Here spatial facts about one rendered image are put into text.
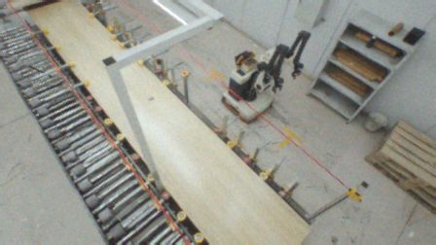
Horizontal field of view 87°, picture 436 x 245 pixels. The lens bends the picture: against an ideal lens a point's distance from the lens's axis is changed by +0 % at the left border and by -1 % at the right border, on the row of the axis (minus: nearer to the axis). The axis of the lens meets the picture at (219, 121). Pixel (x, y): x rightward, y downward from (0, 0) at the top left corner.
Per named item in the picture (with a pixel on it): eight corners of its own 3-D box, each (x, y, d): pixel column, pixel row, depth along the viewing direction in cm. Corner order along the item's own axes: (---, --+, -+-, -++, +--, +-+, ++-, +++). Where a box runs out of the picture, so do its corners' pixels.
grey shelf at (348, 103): (318, 84, 460) (362, 8, 334) (359, 112, 425) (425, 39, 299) (306, 94, 441) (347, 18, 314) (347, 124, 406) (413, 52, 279)
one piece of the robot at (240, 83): (226, 98, 399) (231, 59, 331) (247, 84, 423) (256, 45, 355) (238, 110, 386) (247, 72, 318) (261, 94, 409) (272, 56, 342)
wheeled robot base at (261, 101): (220, 101, 411) (221, 92, 391) (244, 86, 439) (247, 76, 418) (247, 125, 385) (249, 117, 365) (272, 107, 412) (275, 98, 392)
